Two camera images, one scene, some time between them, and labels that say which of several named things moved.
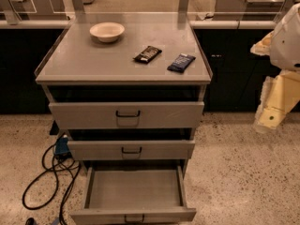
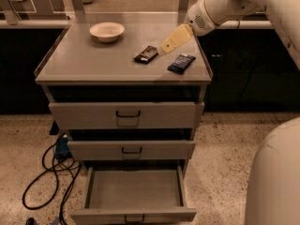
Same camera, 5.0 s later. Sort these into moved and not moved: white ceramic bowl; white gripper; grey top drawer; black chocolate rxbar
Moved: white gripper
Not moved: white ceramic bowl; black chocolate rxbar; grey top drawer
